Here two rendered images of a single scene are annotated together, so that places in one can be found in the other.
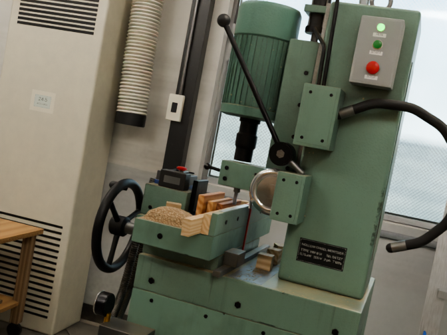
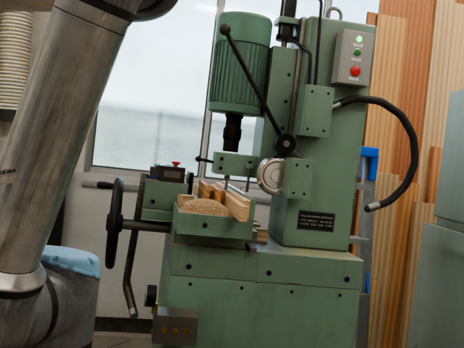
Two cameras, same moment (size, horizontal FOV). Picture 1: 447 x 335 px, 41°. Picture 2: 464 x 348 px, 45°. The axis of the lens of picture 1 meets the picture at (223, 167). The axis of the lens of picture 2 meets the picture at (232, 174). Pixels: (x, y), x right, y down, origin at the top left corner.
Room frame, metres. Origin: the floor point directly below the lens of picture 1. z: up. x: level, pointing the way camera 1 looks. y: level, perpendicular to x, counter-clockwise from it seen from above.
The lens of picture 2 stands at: (0.08, 0.77, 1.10)
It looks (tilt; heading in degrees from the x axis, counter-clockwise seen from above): 3 degrees down; 333
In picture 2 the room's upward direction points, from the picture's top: 7 degrees clockwise
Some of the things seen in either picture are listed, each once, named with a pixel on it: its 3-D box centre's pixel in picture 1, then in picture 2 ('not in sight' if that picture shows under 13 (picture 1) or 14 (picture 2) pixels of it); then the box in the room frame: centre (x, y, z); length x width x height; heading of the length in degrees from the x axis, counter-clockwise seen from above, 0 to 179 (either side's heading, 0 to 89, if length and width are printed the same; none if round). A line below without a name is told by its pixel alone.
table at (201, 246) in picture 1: (196, 223); (189, 210); (1.75, 0.05, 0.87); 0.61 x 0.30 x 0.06; 162
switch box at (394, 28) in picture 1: (377, 53); (352, 59); (1.47, -0.31, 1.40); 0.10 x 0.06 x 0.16; 72
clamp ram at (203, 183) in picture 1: (189, 193); (179, 184); (1.76, 0.08, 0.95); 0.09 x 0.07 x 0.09; 162
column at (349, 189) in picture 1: (351, 150); (319, 136); (1.61, -0.33, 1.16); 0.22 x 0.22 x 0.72; 72
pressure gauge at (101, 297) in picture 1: (105, 308); (151, 299); (1.51, 0.23, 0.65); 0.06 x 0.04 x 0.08; 162
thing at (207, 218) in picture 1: (241, 213); (229, 197); (1.71, -0.07, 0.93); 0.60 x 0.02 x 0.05; 162
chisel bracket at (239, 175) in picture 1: (245, 179); (234, 166); (1.69, -0.07, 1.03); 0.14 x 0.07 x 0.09; 72
